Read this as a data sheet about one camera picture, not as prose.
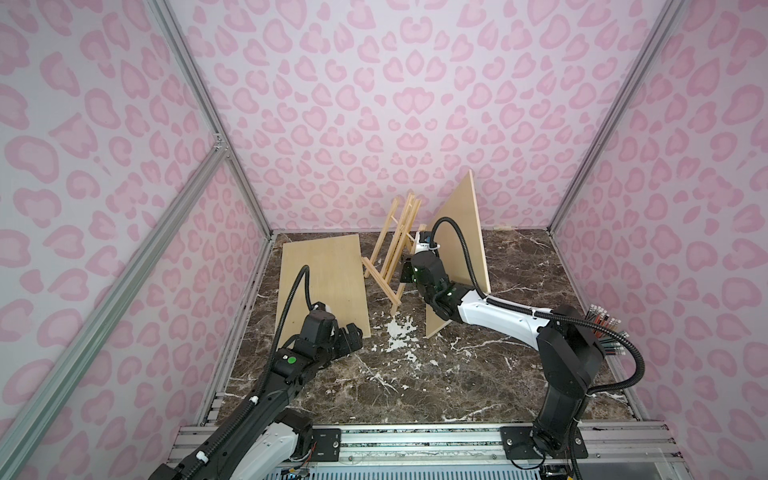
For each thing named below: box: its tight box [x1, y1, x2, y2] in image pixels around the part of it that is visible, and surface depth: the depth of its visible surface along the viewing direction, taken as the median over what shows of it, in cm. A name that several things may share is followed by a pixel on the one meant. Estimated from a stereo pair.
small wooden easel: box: [362, 193, 427, 315], surface depth 92 cm
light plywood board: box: [276, 234, 371, 350], surface depth 109 cm
